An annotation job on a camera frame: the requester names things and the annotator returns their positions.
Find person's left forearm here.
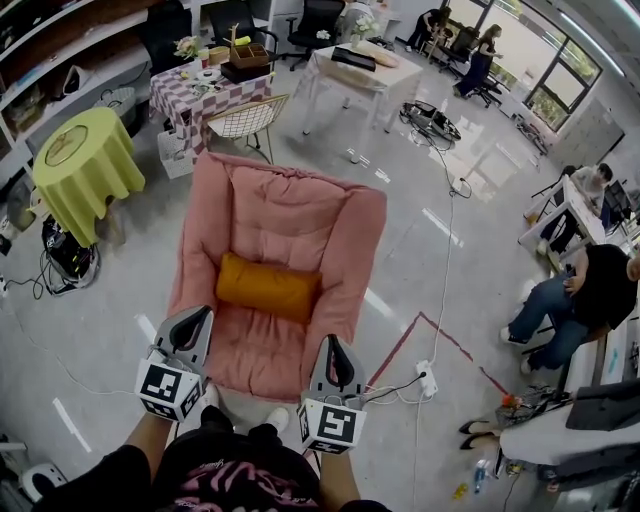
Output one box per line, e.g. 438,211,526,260
124,414,176,461

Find white flowers in vase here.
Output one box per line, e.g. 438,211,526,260
349,14,381,49

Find pink padded armchair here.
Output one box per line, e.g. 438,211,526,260
167,152,389,404

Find black office chair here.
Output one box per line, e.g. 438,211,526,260
438,27,482,76
142,0,194,76
287,0,346,71
467,74,505,109
207,0,279,56

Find white desk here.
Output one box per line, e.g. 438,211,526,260
517,174,607,261

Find person's black trousers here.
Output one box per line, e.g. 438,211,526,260
199,404,284,444

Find round gold rimmed tray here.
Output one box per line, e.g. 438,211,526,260
44,124,90,166

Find white wire basket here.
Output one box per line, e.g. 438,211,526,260
94,87,137,121

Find white power strip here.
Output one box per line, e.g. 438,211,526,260
415,359,439,399

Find grey locker cabinet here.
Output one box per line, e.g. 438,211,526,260
552,97,626,169

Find white bag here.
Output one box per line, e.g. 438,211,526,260
62,64,94,96

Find white shelving unit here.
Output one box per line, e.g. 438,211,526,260
0,0,281,176

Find black white patterned handbag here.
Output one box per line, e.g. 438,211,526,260
494,383,571,426

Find person's right forearm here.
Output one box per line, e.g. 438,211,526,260
317,449,362,506

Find black floor device with cables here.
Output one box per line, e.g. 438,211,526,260
40,214,101,296

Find dark brown tray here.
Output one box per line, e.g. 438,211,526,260
219,60,274,85

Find round table green tablecloth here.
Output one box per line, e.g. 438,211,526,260
32,106,146,248

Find black power cable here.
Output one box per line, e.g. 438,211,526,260
367,372,429,404

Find red floor tape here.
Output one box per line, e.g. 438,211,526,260
367,310,511,396

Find black flat case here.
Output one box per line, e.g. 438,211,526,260
330,45,377,72

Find white square table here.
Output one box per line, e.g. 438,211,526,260
292,39,425,165

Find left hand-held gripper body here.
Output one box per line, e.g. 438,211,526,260
134,345,205,424

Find person's black printed shirt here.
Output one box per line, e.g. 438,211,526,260
29,432,391,512

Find pink flower bouquet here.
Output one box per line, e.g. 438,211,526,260
173,35,201,61

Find wooden organiser basket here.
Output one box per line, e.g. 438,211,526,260
228,24,271,69

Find large black framed window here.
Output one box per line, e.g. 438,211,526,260
424,0,604,132

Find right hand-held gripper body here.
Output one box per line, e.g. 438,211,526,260
297,390,368,455

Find white patterned storage basket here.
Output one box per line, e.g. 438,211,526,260
157,130,195,180

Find gold wire chair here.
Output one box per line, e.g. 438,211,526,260
206,93,291,164

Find black computer monitor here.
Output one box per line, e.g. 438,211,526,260
603,179,634,224

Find black ring device with cables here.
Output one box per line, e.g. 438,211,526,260
399,99,462,149

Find white floor cable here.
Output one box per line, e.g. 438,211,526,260
429,192,457,364

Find orange cushion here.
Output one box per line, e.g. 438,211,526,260
214,252,324,324

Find table with checkered tablecloth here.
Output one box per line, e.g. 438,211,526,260
148,62,274,161

